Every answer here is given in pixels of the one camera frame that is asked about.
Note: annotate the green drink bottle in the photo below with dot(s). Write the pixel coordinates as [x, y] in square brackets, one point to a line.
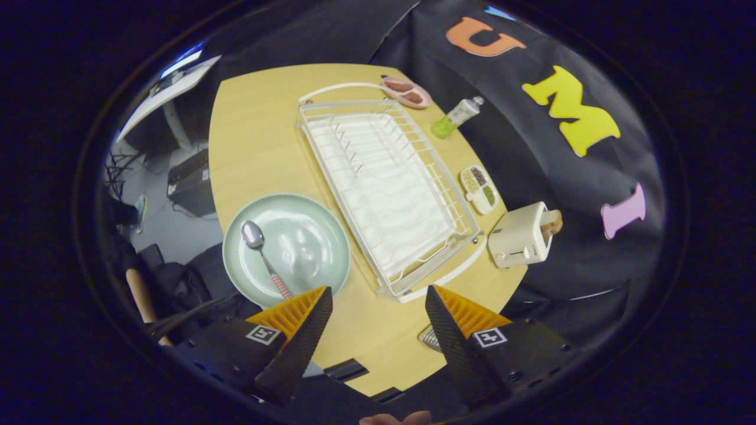
[458, 115]

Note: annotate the black backdrop cloth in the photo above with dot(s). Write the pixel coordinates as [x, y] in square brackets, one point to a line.
[590, 265]

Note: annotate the black computer case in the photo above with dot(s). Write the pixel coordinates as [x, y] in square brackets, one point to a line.
[192, 183]

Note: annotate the brown meat patty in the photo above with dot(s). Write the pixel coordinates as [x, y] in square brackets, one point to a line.
[398, 85]
[414, 97]

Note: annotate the pink oval plate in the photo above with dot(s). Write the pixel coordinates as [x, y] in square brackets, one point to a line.
[427, 101]

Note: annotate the white divided bean tray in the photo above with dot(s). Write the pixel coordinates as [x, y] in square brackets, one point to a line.
[481, 206]

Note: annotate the white side desk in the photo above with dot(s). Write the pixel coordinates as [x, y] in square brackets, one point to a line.
[171, 94]

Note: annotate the pale green plate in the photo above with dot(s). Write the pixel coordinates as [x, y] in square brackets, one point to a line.
[307, 248]

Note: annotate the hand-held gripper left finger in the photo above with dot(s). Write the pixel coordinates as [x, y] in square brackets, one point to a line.
[301, 348]

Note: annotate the white toaster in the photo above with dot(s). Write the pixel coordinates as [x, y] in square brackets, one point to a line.
[520, 236]

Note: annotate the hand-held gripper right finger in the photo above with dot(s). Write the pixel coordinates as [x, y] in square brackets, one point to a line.
[458, 354]

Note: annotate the black table clamp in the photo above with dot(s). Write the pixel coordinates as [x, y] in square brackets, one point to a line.
[348, 370]
[387, 394]

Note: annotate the toasted bread slice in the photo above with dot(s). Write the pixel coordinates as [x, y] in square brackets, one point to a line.
[553, 221]

